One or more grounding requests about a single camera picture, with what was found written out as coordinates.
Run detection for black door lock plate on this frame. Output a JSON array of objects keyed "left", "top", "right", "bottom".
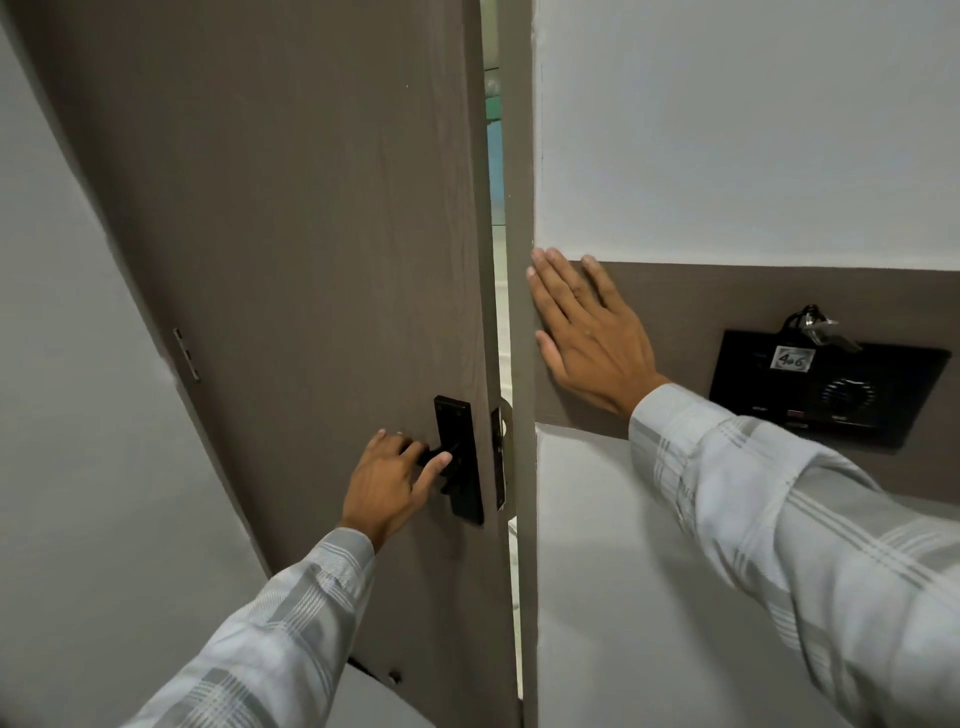
[{"left": 432, "top": 394, "right": 486, "bottom": 527}]

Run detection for silver door latch plate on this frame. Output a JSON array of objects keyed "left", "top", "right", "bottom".
[{"left": 490, "top": 397, "right": 516, "bottom": 520}]

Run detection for black round dial knob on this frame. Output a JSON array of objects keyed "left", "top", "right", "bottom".
[{"left": 820, "top": 378, "right": 880, "bottom": 423}]

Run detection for silver keys on ring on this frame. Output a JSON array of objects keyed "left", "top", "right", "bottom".
[{"left": 780, "top": 303, "right": 865, "bottom": 355}]

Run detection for person's right hand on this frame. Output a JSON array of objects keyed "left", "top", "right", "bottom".
[{"left": 525, "top": 247, "right": 672, "bottom": 420}]

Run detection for person's right forearm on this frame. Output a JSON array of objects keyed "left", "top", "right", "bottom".
[{"left": 627, "top": 383, "right": 960, "bottom": 728}]

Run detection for black wall switch panel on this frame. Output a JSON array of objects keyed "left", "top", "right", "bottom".
[{"left": 708, "top": 328, "right": 953, "bottom": 450}]

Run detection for brown door frame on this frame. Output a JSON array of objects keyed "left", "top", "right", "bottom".
[{"left": 497, "top": 0, "right": 540, "bottom": 728}]

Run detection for metal door hinge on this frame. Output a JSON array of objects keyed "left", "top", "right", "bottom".
[{"left": 173, "top": 327, "right": 202, "bottom": 384}]

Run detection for white paper label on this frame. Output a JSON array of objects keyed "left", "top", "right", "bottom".
[{"left": 769, "top": 345, "right": 817, "bottom": 375}]

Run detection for person's left hand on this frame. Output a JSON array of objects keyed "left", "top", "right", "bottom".
[{"left": 341, "top": 429, "right": 455, "bottom": 553}]

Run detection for person's left forearm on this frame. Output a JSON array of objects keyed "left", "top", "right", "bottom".
[{"left": 123, "top": 527, "right": 376, "bottom": 728}]

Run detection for brown wooden door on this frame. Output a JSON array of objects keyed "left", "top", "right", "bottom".
[{"left": 2, "top": 0, "right": 524, "bottom": 728}]

